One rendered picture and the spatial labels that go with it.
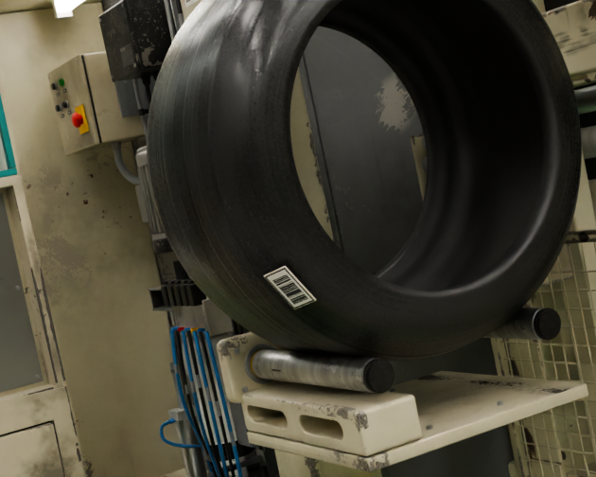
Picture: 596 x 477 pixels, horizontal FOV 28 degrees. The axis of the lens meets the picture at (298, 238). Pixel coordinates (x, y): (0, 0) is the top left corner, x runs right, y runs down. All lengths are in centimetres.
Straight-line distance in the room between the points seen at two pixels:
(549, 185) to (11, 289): 96
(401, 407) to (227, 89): 46
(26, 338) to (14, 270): 12
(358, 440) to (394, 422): 5
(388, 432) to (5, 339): 84
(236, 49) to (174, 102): 14
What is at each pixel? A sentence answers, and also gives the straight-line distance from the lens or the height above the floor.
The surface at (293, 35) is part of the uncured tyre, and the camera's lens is 148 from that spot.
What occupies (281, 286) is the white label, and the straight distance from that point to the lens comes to 147.
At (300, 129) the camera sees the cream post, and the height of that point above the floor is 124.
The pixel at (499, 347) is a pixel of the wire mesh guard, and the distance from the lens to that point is 210.
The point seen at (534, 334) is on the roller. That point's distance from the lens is 168.
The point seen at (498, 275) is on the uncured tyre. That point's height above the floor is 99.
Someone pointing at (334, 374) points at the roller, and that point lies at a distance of 158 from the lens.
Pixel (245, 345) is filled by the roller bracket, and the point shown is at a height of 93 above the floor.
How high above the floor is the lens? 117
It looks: 3 degrees down
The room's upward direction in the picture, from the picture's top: 12 degrees counter-clockwise
